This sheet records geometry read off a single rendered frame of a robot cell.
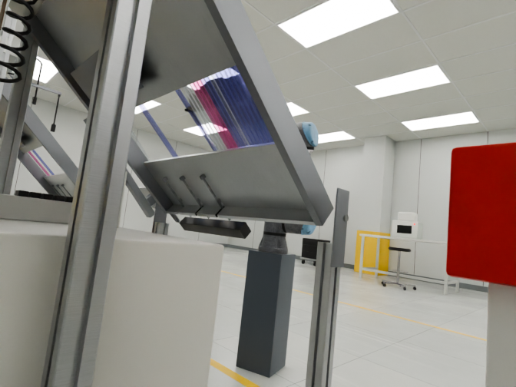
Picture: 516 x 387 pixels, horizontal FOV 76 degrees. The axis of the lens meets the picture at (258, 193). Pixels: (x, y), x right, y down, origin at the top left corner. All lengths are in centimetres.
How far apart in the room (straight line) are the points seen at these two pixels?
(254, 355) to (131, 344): 124
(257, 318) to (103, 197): 132
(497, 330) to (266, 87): 50
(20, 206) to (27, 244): 34
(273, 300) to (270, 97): 113
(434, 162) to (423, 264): 212
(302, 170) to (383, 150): 701
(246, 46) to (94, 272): 44
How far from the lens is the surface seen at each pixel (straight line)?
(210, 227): 112
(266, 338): 165
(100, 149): 41
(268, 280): 160
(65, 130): 892
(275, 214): 85
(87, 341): 43
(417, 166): 789
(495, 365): 49
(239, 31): 63
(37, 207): 78
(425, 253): 762
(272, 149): 74
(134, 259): 47
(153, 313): 50
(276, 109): 65
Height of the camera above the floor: 65
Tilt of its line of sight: 6 degrees up
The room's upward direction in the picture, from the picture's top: 6 degrees clockwise
